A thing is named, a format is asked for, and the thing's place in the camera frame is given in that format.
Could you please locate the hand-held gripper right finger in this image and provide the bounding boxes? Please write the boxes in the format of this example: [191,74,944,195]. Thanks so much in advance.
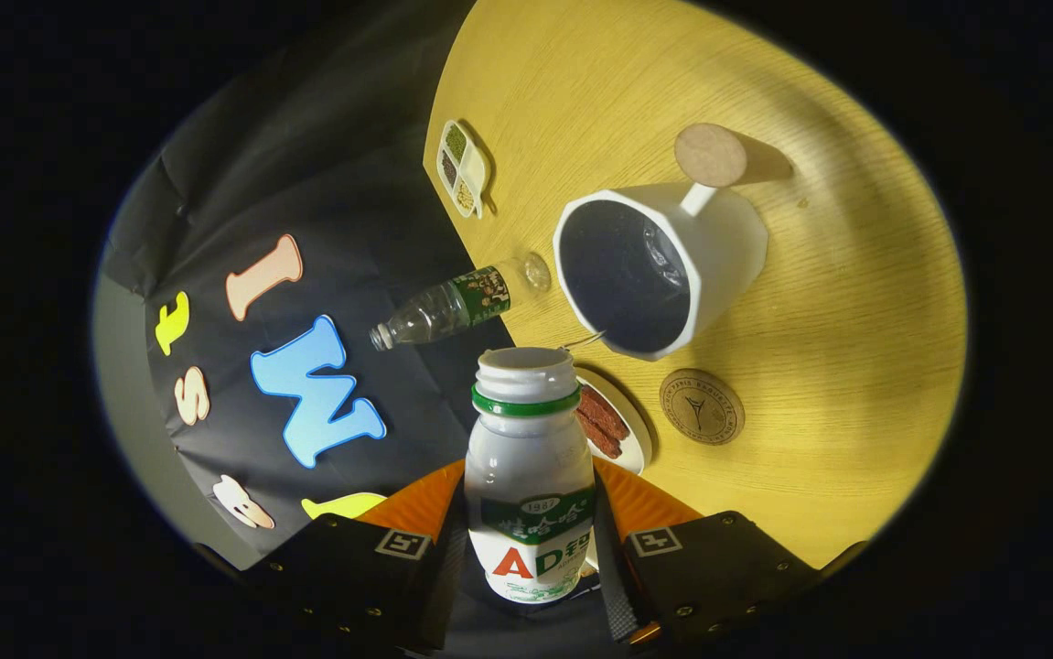
[592,456,870,655]

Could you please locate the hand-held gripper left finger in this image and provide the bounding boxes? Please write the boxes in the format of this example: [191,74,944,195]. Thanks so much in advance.
[238,458,469,655]

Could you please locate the white juice bottle green label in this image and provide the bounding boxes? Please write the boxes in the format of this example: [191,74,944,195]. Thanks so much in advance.
[464,346,598,605]

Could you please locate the round cork coaster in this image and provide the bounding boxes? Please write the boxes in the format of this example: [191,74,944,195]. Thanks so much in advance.
[659,368,747,447]

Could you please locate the white cup with wooden handle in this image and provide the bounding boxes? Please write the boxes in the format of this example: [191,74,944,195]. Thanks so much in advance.
[552,123,769,362]

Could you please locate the clear plastic water bottle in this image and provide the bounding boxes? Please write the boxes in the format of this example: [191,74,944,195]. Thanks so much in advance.
[370,253,553,352]

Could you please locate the small white plate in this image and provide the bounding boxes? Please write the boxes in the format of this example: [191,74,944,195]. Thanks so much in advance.
[572,366,653,477]

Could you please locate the red meat slices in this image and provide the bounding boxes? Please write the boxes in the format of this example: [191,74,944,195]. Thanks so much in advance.
[576,384,632,460]

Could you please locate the wooden table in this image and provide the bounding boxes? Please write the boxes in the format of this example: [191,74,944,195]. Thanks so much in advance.
[423,0,968,573]

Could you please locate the white divided dish with grains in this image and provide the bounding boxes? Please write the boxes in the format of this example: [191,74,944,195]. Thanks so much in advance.
[435,119,490,220]

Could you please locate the black backdrop cloth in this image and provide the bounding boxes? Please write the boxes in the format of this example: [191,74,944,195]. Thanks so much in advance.
[101,0,600,659]

